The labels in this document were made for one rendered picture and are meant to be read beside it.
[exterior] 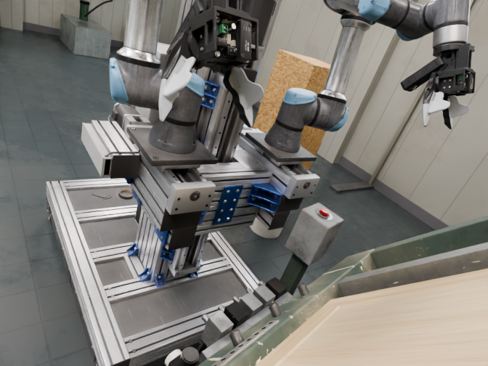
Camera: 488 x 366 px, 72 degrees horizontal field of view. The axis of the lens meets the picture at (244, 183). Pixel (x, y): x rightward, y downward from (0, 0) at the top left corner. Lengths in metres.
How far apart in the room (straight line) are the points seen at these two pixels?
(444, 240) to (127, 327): 1.22
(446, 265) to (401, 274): 0.10
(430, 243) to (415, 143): 3.23
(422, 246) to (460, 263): 0.28
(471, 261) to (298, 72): 2.18
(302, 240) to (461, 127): 3.12
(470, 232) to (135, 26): 1.04
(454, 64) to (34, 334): 1.83
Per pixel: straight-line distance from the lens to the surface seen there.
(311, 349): 0.70
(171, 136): 1.02
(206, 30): 0.46
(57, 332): 1.83
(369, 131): 4.59
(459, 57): 1.01
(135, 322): 1.60
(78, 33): 6.26
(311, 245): 1.23
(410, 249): 1.15
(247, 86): 0.51
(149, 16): 0.97
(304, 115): 1.31
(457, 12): 1.03
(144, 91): 0.97
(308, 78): 2.72
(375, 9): 1.02
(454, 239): 1.11
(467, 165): 4.12
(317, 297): 0.92
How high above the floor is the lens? 1.48
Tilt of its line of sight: 27 degrees down
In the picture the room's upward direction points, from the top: 19 degrees clockwise
